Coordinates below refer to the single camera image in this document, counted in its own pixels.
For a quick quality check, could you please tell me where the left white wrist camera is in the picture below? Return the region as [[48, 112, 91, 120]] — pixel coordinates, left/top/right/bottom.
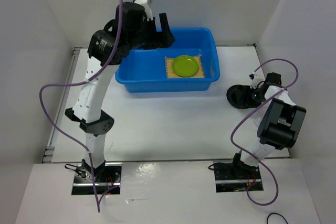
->
[[133, 0, 154, 21]]

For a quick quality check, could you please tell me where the black cable loop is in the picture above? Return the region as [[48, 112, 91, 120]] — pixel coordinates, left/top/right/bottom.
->
[[267, 212, 289, 224]]

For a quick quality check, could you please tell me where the green plastic plate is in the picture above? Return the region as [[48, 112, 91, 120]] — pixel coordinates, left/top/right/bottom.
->
[[172, 55, 199, 77]]

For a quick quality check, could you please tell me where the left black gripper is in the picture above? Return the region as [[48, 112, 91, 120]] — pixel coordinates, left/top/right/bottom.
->
[[129, 14, 175, 50]]

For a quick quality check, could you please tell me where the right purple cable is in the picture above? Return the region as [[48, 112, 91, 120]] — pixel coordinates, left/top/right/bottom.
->
[[230, 58, 300, 206]]

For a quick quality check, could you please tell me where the black plastic plate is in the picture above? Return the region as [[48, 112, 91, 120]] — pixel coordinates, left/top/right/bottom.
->
[[226, 84, 258, 109]]

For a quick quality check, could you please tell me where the metal base plate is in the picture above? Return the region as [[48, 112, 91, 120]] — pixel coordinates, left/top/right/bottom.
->
[[208, 162, 264, 193], [65, 162, 122, 195]]

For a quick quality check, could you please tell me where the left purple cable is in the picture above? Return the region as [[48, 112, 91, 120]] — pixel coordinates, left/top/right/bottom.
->
[[39, 0, 134, 213]]

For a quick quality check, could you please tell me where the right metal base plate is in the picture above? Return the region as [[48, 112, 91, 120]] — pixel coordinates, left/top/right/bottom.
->
[[208, 162, 264, 193]]

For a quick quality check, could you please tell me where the purple cable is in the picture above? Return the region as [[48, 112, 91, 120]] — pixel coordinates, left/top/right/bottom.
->
[[230, 58, 300, 206], [39, 0, 134, 213]]

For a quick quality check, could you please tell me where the woven bamboo mat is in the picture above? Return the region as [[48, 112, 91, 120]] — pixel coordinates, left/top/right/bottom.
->
[[165, 54, 205, 79]]

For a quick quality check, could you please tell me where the blue plastic bin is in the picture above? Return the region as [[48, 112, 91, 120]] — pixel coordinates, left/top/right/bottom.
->
[[115, 28, 220, 93]]

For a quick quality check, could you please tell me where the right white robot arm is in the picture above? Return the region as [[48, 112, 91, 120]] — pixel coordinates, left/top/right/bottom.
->
[[226, 72, 307, 179]]

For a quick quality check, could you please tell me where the aluminium frame rail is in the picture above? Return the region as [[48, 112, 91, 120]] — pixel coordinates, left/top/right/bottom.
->
[[42, 47, 82, 163]]

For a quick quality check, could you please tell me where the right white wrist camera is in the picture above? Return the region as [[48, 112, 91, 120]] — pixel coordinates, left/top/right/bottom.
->
[[249, 72, 265, 89]]

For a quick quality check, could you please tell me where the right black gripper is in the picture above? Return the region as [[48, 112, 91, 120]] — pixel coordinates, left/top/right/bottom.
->
[[237, 84, 268, 108]]

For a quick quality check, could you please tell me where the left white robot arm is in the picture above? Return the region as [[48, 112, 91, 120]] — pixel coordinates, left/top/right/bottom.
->
[[65, 2, 175, 182]]

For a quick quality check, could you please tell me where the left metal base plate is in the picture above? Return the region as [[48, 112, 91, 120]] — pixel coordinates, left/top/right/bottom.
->
[[65, 162, 122, 195]]

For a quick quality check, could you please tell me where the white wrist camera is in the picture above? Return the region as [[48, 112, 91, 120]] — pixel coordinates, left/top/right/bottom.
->
[[249, 72, 265, 89], [133, 0, 154, 21]]

